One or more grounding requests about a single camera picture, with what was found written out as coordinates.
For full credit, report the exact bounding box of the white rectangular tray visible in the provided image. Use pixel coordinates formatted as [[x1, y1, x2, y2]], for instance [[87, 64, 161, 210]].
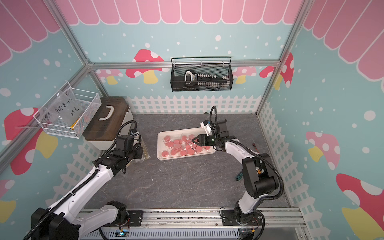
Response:
[[157, 128, 216, 161]]

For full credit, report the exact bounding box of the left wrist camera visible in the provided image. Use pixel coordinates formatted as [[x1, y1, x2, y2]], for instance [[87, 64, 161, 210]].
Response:
[[115, 135, 142, 153]]

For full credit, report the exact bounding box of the green black screwdriver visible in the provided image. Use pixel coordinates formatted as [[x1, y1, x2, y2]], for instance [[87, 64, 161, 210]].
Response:
[[236, 172, 243, 181]]

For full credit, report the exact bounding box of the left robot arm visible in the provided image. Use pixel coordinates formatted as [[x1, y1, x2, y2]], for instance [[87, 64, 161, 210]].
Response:
[[24, 120, 143, 240]]

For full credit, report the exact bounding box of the socket set in basket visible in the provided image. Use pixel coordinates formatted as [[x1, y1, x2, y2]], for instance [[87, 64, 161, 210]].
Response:
[[184, 71, 232, 91]]

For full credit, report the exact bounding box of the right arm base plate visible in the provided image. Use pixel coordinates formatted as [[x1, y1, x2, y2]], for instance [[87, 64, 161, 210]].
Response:
[[219, 208, 263, 227]]

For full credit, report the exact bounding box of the clear labelled plastic bag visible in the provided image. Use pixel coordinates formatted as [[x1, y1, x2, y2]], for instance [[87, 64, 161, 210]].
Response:
[[43, 91, 85, 129]]

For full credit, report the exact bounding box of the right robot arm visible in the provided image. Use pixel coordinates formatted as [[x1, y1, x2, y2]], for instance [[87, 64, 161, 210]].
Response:
[[192, 106, 284, 225]]

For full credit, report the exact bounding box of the ziploc bag of cookies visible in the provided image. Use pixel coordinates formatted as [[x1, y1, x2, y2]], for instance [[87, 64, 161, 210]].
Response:
[[139, 139, 150, 162], [126, 157, 148, 168]]

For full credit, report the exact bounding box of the white toolbox brown lid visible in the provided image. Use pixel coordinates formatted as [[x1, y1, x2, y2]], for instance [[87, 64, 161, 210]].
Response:
[[83, 97, 134, 151]]

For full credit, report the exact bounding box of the white wire basket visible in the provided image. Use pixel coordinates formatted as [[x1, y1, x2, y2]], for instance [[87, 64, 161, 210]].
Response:
[[34, 82, 102, 139]]

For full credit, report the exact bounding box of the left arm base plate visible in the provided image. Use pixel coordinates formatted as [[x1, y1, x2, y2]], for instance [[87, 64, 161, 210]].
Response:
[[121, 210, 144, 228]]

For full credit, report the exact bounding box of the black wire mesh basket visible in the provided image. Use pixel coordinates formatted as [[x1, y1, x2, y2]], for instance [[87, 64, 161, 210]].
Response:
[[170, 57, 234, 92]]

